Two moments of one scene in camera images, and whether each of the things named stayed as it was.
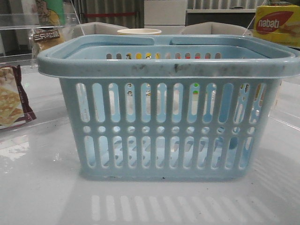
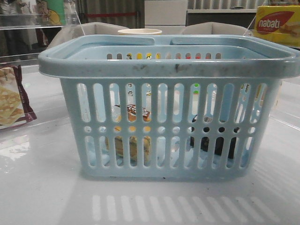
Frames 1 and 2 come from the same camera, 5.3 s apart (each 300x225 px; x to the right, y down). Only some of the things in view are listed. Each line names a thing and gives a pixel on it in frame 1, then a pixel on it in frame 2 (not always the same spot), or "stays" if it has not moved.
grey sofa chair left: [94, 28] stays
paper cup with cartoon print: [139, 32] stays
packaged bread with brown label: [42, 39] → [131, 114]
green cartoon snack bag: [50, 13] stays
